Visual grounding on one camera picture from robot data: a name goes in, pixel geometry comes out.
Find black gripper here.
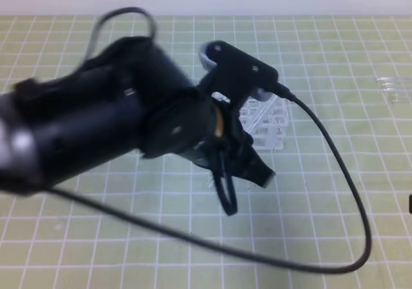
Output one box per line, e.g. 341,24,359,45
180,102,276,216

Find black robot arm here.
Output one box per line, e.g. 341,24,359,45
1,37,278,215

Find white plastic test tube rack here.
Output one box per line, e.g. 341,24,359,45
240,95,288,151

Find green checkered tablecloth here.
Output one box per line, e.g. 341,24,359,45
1,16,411,288

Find clear test tubes at edge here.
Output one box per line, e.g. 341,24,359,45
377,77,411,104

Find black camera cable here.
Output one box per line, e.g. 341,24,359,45
48,6,373,275

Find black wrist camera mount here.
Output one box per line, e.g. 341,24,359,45
198,41,279,112

